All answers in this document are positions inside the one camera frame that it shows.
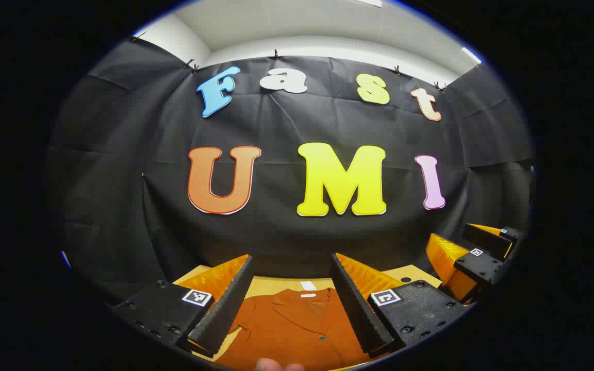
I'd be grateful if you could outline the black backdrop cloth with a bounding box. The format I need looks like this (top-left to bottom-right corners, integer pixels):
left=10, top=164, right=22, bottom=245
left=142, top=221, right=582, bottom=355
left=44, top=36, right=535, bottom=305

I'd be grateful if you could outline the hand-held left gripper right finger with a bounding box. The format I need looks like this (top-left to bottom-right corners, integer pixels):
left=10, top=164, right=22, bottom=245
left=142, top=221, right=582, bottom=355
left=331, top=252, right=472, bottom=360

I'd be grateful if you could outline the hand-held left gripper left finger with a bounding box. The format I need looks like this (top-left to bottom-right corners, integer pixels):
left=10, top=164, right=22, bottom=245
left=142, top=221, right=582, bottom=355
left=113, top=254, right=255, bottom=359

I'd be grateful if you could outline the orange knit garment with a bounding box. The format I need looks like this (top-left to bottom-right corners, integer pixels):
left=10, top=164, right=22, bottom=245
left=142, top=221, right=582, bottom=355
left=213, top=281, right=380, bottom=371

